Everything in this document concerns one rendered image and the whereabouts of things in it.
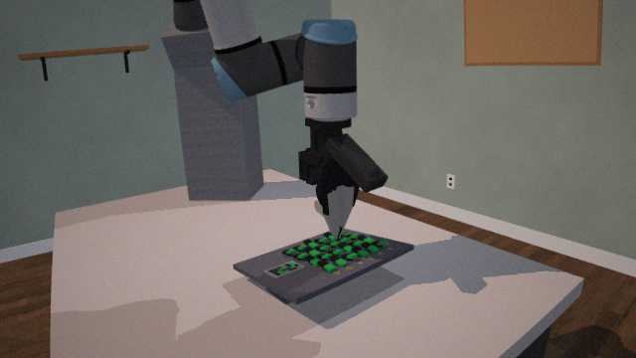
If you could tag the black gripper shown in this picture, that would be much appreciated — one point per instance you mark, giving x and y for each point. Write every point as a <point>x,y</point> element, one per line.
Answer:
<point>318,167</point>

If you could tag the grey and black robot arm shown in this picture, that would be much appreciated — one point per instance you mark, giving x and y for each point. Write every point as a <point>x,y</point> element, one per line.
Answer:
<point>246,66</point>

